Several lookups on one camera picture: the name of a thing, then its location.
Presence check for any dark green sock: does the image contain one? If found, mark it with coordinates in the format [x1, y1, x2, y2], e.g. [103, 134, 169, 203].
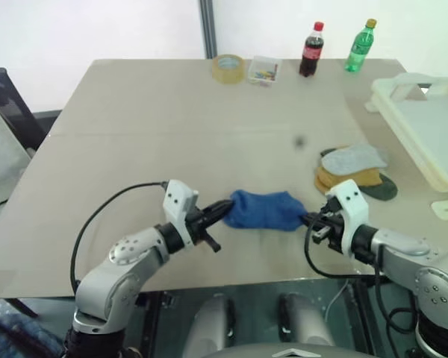
[320, 148, 399, 203]

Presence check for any clear box of coloured pins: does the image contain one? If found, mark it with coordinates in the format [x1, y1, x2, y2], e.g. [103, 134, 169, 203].
[246, 55, 283, 88]

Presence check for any blue sock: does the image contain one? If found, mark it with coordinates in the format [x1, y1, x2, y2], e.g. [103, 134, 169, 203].
[223, 189, 307, 233]

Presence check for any grey left robot leg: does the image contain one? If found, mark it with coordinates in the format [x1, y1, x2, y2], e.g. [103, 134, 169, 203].
[182, 293, 236, 356]

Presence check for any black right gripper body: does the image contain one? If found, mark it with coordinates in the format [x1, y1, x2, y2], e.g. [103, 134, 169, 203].
[311, 199, 346, 249]

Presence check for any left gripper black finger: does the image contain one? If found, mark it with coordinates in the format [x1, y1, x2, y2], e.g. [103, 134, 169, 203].
[206, 205, 234, 227]
[203, 199, 234, 219]

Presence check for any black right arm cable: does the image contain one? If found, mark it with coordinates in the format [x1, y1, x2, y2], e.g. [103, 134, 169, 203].
[304, 201, 423, 336]

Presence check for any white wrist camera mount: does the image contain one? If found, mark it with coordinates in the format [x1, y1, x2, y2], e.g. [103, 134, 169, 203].
[162, 179, 199, 249]
[325, 179, 370, 258]

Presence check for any blue denim jeans leg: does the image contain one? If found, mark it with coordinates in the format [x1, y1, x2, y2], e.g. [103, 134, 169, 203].
[0, 315, 66, 358]

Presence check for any dark vertical frame post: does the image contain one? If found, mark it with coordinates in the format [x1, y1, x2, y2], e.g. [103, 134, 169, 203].
[199, 0, 218, 60]

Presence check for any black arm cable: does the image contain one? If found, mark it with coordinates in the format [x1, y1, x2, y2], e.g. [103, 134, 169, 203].
[69, 180, 169, 298]
[304, 201, 423, 336]

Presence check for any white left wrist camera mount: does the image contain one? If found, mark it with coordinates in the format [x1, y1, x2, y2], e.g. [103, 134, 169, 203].
[162, 179, 199, 249]

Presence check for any grey robot leg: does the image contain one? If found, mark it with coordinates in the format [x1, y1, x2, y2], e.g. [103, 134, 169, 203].
[182, 293, 236, 356]
[278, 293, 335, 348]

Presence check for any clear packing tape roll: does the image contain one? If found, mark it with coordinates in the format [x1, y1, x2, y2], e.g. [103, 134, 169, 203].
[211, 54, 246, 85]

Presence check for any black table leg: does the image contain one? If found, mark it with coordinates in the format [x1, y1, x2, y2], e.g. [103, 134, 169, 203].
[349, 281, 379, 358]
[143, 290, 173, 358]

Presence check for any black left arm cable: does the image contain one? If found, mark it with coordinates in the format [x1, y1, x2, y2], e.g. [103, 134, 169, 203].
[69, 180, 169, 298]

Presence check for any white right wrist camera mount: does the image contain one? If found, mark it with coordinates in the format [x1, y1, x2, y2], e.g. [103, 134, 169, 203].
[325, 179, 370, 258]

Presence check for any grey right robot leg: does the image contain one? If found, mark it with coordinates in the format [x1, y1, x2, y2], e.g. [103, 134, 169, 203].
[278, 293, 335, 348]

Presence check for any green plastic bottle yellow cap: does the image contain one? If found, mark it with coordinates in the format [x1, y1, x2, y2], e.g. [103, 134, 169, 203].
[343, 18, 378, 73]

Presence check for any light grey sock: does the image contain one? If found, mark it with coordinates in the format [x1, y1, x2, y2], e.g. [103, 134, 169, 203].
[320, 143, 390, 176]

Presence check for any mustard yellow sock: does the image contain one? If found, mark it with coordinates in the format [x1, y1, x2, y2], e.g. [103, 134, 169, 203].
[314, 166, 382, 195]

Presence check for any grey translucent cloth cover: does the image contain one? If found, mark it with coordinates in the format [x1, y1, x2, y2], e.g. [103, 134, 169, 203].
[0, 91, 33, 208]

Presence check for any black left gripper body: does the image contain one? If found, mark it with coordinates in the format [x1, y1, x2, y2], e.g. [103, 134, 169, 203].
[186, 207, 223, 254]

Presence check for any white plastic tray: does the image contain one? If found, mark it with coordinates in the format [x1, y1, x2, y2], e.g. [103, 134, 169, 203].
[364, 72, 448, 193]

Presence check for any cola bottle red cap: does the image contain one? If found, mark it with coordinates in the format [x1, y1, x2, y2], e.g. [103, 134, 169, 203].
[298, 21, 326, 78]

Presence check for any thin white cable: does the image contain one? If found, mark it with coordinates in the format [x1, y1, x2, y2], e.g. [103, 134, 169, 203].
[323, 279, 352, 322]

